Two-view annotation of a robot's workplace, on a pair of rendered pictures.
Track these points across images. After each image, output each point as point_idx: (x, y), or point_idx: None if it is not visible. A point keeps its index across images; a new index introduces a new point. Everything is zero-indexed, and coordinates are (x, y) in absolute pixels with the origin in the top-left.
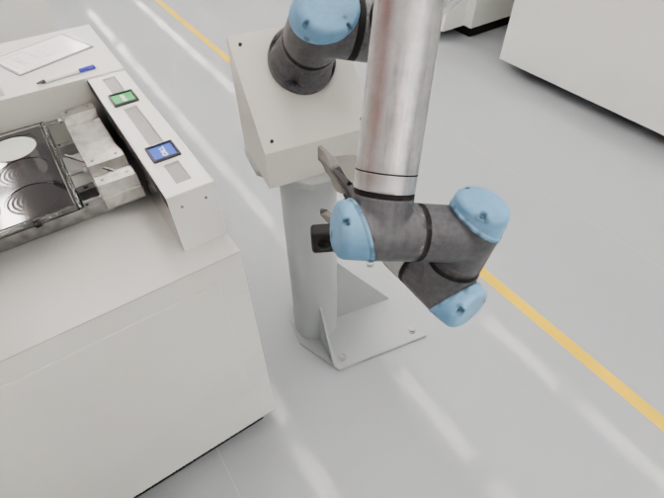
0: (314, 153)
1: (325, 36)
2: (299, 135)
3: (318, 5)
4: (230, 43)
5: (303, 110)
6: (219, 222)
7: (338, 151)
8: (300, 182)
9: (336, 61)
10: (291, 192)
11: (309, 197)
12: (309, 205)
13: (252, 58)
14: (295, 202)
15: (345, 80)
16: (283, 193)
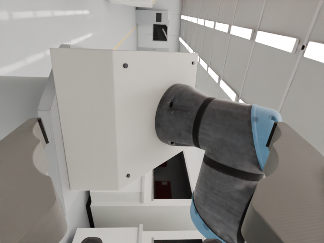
0: (97, 120)
1: None
2: (124, 103)
3: None
4: (194, 54)
5: (145, 111)
6: None
7: (93, 150)
8: (54, 97)
9: (169, 145)
10: (24, 87)
11: (15, 110)
12: (0, 109)
13: (184, 70)
14: (7, 91)
15: (157, 155)
16: (21, 78)
